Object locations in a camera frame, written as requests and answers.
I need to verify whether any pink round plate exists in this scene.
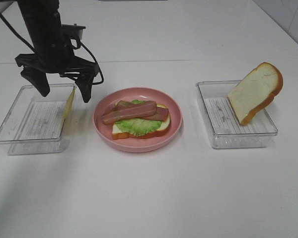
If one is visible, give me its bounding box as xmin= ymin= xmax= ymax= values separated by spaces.
xmin=93 ymin=87 xmax=182 ymax=153

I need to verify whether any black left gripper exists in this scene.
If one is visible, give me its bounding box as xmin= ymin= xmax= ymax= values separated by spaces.
xmin=15 ymin=25 xmax=97 ymax=103

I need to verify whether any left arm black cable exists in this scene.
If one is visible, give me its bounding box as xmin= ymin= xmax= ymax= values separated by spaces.
xmin=0 ymin=3 xmax=104 ymax=85

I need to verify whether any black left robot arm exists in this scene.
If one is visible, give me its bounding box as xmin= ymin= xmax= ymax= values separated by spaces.
xmin=15 ymin=0 xmax=100 ymax=103

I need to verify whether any bacon strip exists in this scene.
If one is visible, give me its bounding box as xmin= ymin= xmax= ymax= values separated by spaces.
xmin=101 ymin=101 xmax=157 ymax=124
xmin=114 ymin=100 xmax=170 ymax=122

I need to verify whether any right clear plastic tray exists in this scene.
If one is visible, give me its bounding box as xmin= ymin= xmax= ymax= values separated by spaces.
xmin=196 ymin=80 xmax=278 ymax=149

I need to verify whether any clear plastic tray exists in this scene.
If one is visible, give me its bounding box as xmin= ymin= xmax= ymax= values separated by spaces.
xmin=0 ymin=84 xmax=76 ymax=155
xmin=196 ymin=80 xmax=278 ymax=149

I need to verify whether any green lettuce leaf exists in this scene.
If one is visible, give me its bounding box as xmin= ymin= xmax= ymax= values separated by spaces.
xmin=114 ymin=99 xmax=164 ymax=137

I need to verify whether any bread slice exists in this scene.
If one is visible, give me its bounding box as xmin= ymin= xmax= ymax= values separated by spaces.
xmin=227 ymin=62 xmax=283 ymax=126
xmin=111 ymin=102 xmax=172 ymax=141

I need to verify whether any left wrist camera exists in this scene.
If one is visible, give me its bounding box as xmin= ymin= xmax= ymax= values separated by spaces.
xmin=62 ymin=24 xmax=86 ymax=40

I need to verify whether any yellow cheese slice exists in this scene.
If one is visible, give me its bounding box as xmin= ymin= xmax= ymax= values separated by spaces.
xmin=61 ymin=88 xmax=76 ymax=131

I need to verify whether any left clear plastic tray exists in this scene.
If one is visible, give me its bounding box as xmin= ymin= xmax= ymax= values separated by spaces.
xmin=0 ymin=84 xmax=76 ymax=155

